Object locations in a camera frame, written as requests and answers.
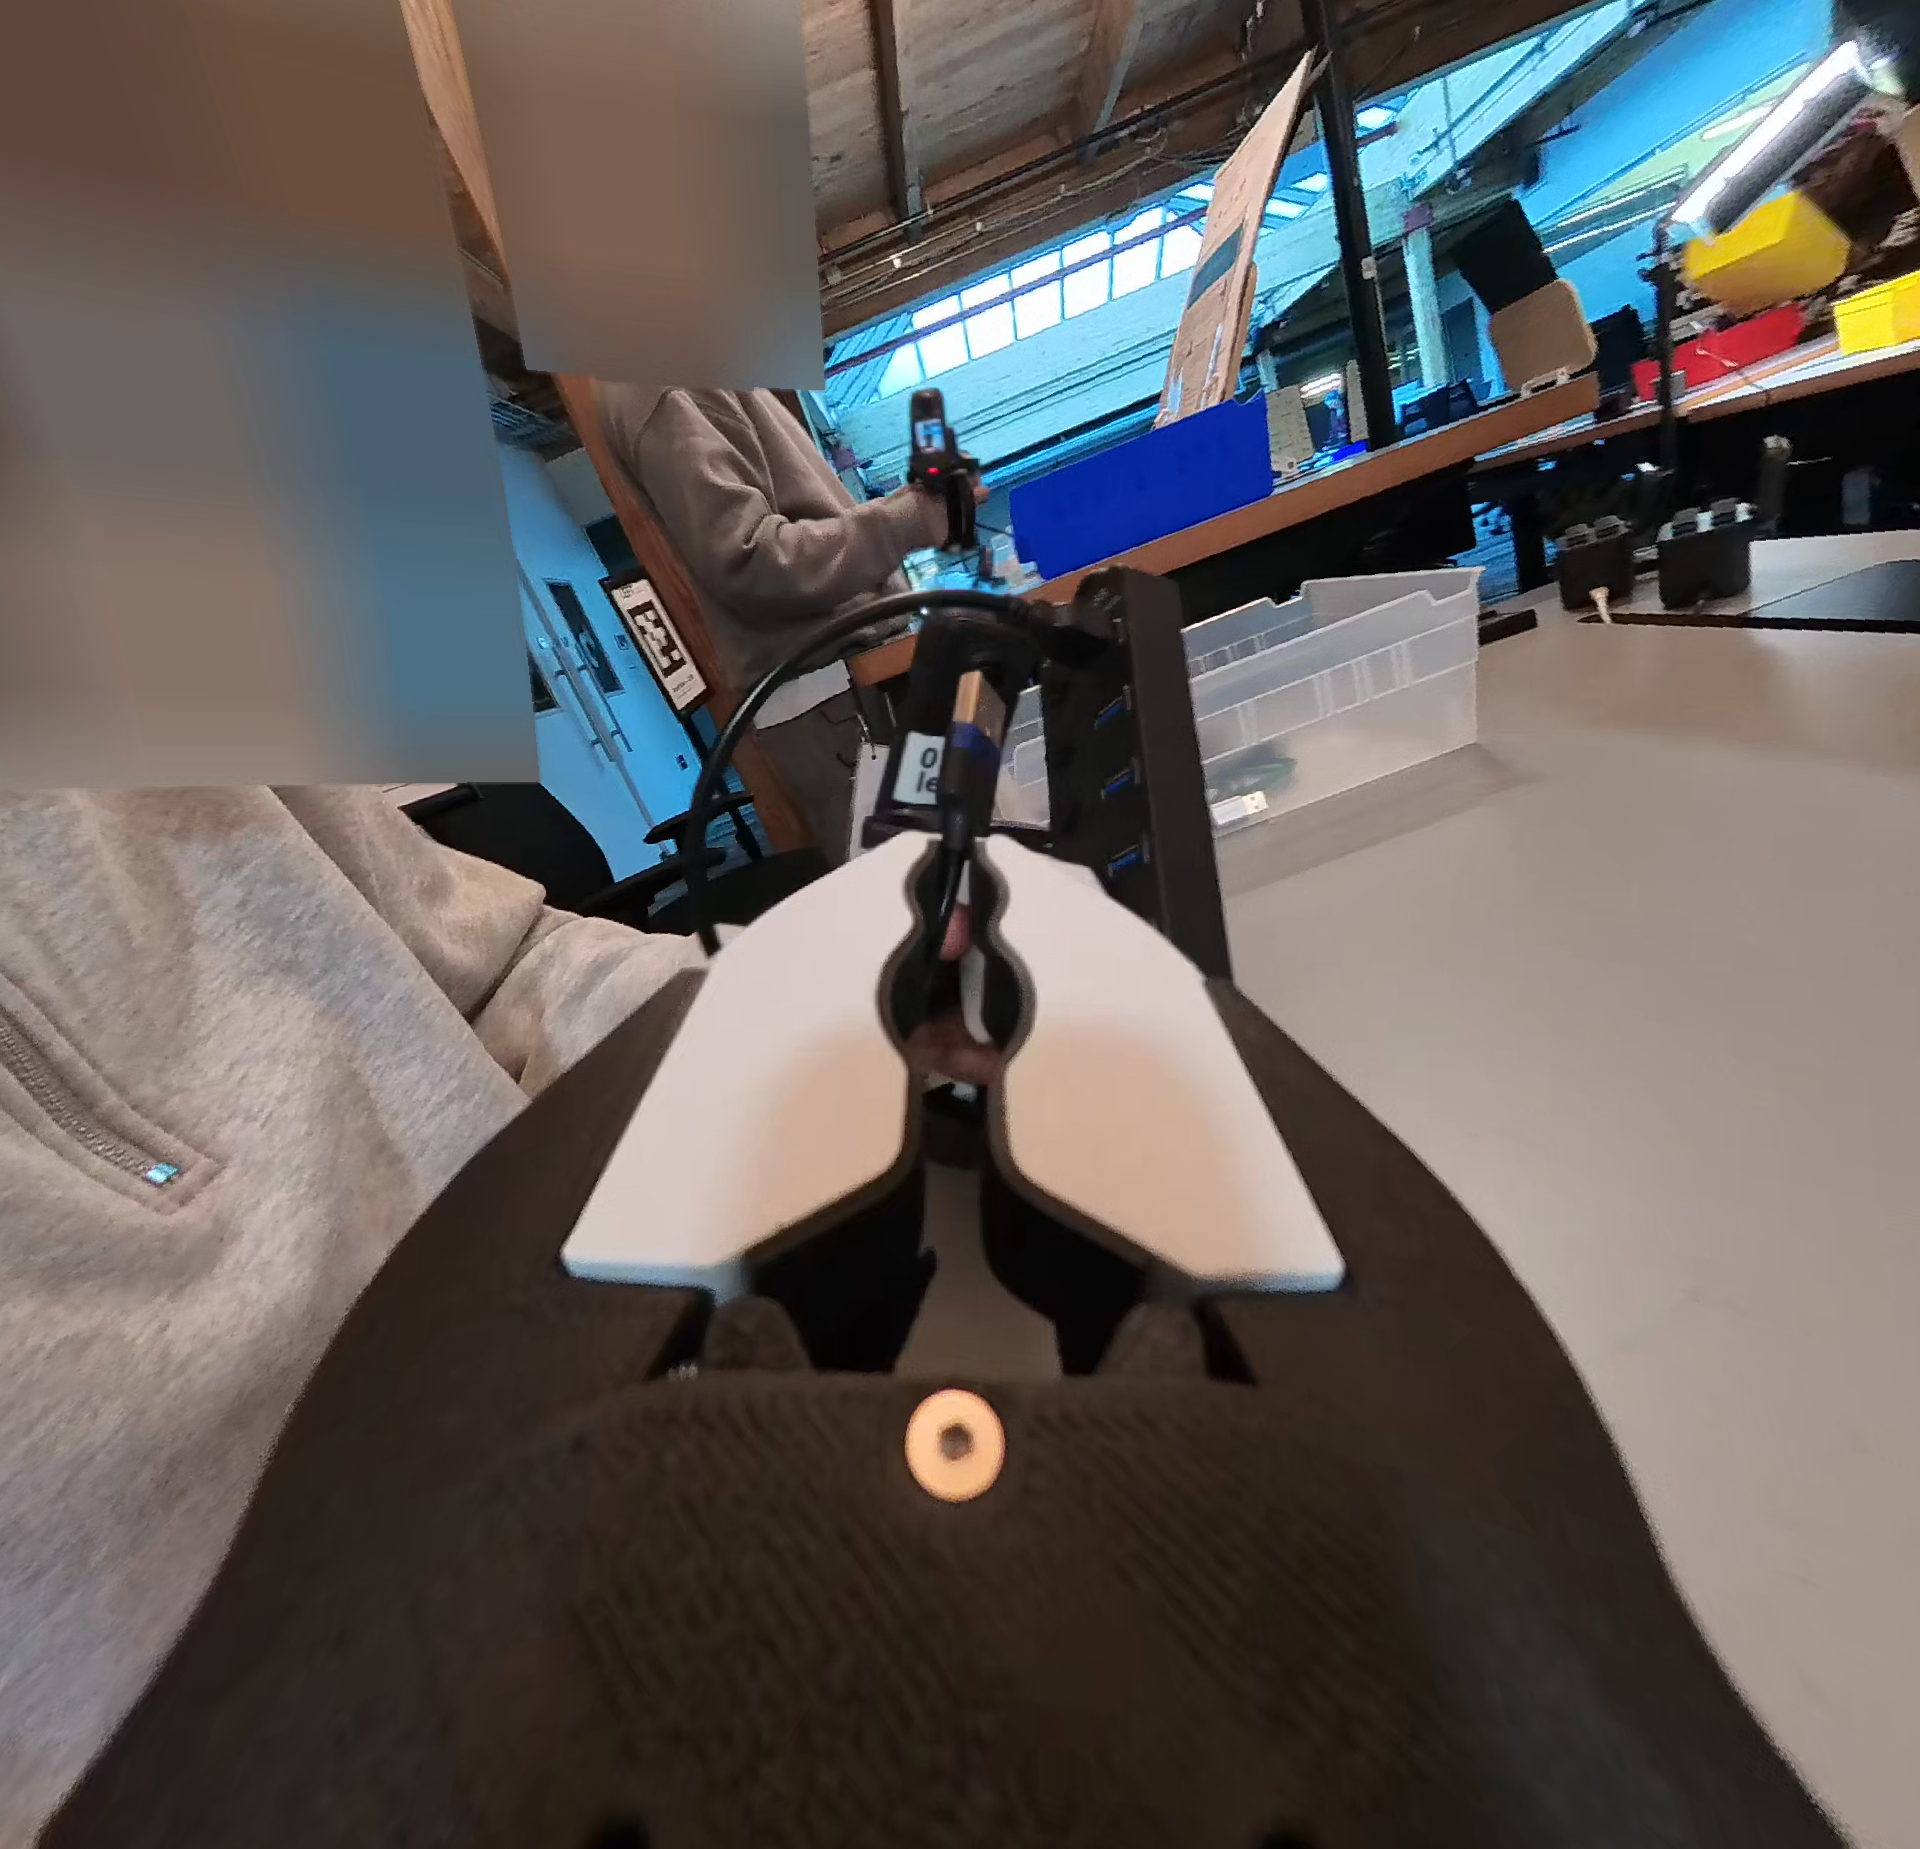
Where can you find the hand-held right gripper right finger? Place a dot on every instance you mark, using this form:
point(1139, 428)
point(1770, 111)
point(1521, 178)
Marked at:
point(1155, 1113)

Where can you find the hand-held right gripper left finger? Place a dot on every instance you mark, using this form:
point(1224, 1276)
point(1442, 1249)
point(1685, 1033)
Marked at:
point(748, 1113)

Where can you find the black USB hub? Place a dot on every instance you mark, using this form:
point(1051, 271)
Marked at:
point(1162, 769)

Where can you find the person's left forearm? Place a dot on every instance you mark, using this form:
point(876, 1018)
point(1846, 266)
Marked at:
point(585, 980)

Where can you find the black white tag poster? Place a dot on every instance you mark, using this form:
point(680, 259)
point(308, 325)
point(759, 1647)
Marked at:
point(656, 641)

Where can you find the blue plastic bin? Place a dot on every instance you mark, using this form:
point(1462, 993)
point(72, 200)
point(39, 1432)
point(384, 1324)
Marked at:
point(1140, 490)

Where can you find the clear plastic bin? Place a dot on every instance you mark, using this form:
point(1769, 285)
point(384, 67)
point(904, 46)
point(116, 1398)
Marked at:
point(1350, 679)

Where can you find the wooden table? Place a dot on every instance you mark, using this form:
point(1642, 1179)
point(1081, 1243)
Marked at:
point(1350, 475)

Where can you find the person's grey sweatshirt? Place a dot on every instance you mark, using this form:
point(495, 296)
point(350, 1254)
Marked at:
point(225, 1129)

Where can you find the cardboard sheet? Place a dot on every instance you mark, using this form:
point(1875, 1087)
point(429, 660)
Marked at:
point(1238, 258)

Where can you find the tan board stand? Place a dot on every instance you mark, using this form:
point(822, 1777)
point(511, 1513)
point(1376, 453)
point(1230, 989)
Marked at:
point(1545, 334)

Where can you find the red plastic bin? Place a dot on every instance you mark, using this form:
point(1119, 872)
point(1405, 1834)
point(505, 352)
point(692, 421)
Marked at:
point(1725, 348)

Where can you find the white strip lamp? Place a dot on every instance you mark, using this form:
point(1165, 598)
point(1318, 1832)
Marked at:
point(1777, 132)

